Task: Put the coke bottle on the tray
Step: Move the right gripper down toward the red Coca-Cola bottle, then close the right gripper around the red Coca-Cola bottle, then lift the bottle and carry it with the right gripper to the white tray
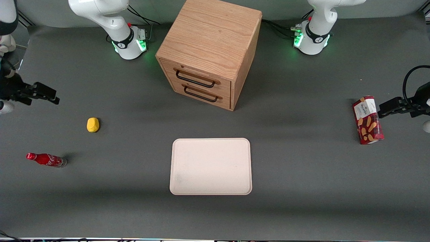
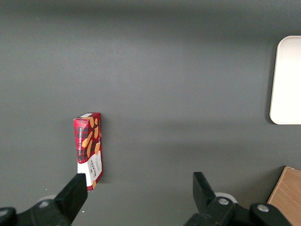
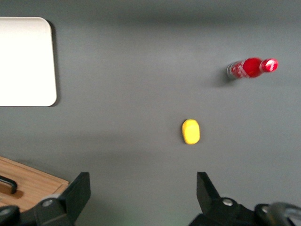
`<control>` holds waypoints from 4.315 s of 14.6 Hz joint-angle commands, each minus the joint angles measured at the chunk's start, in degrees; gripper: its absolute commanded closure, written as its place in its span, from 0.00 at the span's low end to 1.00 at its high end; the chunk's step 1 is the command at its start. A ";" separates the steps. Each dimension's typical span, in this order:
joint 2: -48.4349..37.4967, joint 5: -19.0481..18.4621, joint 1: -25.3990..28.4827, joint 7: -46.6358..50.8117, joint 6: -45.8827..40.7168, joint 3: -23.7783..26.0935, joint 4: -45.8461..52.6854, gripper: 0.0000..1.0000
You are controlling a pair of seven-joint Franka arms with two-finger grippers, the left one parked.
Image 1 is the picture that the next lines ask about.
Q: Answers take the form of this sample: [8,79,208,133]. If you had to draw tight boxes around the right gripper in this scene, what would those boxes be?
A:
[0,60,60,115]

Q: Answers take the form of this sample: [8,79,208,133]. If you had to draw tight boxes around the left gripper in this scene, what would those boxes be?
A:
[378,82,430,133]

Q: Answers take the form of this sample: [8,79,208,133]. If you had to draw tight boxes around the red coke bottle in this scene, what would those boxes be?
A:
[26,153,67,168]

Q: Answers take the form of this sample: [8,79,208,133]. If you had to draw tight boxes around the beige plastic tray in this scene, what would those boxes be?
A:
[169,138,253,196]

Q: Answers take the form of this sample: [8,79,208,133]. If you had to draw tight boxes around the red shortbread cookie box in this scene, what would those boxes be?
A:
[352,95,385,145]

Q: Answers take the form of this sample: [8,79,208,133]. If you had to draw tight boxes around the yellow lemon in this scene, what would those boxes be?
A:
[86,117,100,133]

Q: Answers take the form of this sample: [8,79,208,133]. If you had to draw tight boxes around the white stand beside table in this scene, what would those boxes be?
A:
[0,34,16,58]

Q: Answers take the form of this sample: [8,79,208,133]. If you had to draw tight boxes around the wooden drawer front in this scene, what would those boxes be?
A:
[168,78,232,111]
[160,58,232,97]

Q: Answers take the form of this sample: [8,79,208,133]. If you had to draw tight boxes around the dark grey table mat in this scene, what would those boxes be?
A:
[0,13,430,240]

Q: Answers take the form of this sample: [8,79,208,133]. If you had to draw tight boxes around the wooden two-drawer cabinet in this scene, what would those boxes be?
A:
[155,0,263,111]

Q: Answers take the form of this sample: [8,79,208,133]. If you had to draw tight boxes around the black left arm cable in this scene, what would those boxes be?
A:
[402,65,430,105]

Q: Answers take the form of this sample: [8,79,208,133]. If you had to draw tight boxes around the black right base cables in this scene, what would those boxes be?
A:
[127,4,161,43]

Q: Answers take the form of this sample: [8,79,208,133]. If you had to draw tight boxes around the black base cables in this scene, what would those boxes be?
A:
[261,9,314,39]
[127,4,161,43]

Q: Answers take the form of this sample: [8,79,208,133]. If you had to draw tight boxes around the black left base cables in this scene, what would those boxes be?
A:
[261,9,314,39]

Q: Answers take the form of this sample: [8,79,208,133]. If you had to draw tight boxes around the black metal drawer handle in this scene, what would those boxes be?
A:
[182,84,223,103]
[173,67,221,89]

